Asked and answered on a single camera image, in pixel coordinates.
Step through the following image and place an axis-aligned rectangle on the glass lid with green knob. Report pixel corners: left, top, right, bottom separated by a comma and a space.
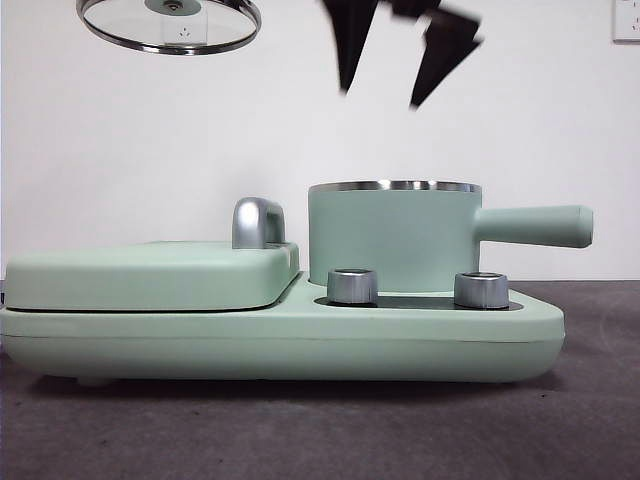
76, 0, 263, 56

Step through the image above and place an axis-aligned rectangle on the mint green steamer pot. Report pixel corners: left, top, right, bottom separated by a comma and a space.
307, 179, 595, 296

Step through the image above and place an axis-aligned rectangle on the silver control dial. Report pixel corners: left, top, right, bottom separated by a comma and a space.
453, 271, 511, 310
325, 268, 380, 307

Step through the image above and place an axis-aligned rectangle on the mint green hinged griddle cover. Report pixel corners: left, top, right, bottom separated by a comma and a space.
3, 239, 302, 314

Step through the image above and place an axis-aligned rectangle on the mint green breakfast maker base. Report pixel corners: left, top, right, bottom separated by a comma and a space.
0, 272, 567, 389

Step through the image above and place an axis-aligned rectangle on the white wall power outlet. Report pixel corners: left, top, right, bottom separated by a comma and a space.
613, 0, 640, 45
162, 9, 209, 45

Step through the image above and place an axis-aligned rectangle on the silver griddle cover handle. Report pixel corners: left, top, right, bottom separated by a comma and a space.
231, 197, 288, 251

